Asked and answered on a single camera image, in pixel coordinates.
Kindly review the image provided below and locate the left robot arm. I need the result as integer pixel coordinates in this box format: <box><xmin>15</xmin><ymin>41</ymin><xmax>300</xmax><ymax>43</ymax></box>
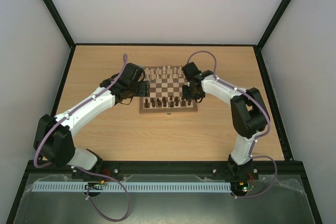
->
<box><xmin>34</xmin><ymin>63</ymin><xmax>150</xmax><ymax>170</ymax></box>

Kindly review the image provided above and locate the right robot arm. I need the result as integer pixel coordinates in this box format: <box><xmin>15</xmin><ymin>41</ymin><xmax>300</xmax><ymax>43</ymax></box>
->
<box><xmin>182</xmin><ymin>62</ymin><xmax>270</xmax><ymax>178</ymax></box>

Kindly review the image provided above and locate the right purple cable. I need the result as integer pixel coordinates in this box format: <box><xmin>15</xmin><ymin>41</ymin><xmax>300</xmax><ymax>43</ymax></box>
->
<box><xmin>188</xmin><ymin>50</ymin><xmax>278</xmax><ymax>199</ymax></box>

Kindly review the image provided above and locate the black aluminium frame rail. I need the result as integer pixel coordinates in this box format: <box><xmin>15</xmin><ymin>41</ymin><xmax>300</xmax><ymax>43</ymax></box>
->
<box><xmin>26</xmin><ymin>159</ymin><xmax>305</xmax><ymax>180</ymax></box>

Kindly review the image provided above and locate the white chess pieces row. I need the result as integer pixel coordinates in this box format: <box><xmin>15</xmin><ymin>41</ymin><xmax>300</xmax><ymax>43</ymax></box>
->
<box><xmin>143</xmin><ymin>66</ymin><xmax>185</xmax><ymax>83</ymax></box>

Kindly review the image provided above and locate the light blue cable duct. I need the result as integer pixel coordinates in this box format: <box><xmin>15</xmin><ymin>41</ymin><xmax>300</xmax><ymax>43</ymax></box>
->
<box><xmin>31</xmin><ymin>182</ymin><xmax>232</xmax><ymax>193</ymax></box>

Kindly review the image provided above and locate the wooden chess board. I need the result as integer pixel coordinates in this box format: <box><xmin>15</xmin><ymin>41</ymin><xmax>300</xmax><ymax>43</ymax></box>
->
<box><xmin>139</xmin><ymin>78</ymin><xmax>197</xmax><ymax>114</ymax></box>

